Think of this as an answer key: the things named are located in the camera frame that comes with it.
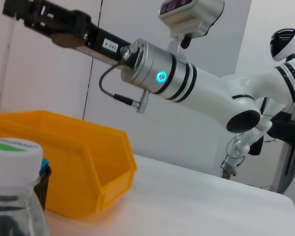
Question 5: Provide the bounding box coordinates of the white jointed link with connector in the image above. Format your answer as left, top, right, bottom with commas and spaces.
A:
221, 115, 272, 180

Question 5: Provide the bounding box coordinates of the white partition panel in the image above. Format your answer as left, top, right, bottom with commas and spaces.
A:
85, 0, 251, 177

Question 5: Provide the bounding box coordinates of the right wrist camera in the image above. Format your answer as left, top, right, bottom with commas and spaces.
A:
158, 0, 225, 49

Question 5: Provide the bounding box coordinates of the yellow plastic storage bin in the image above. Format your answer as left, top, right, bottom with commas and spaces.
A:
0, 110, 138, 219

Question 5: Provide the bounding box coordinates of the black mesh pen cup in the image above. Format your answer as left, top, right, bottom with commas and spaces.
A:
33, 166, 52, 212

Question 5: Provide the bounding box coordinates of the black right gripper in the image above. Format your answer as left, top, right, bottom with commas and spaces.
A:
2, 0, 136, 68

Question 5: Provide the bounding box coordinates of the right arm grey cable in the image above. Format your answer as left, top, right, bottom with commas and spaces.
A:
99, 62, 150, 114

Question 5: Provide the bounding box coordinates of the black white robot head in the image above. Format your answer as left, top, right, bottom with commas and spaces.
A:
269, 28, 295, 62

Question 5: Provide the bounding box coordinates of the transparent plastic ruler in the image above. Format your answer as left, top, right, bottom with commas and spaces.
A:
0, 14, 17, 138

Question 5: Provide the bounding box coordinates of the Cestbon water bottle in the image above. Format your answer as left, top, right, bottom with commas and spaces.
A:
0, 137, 50, 236

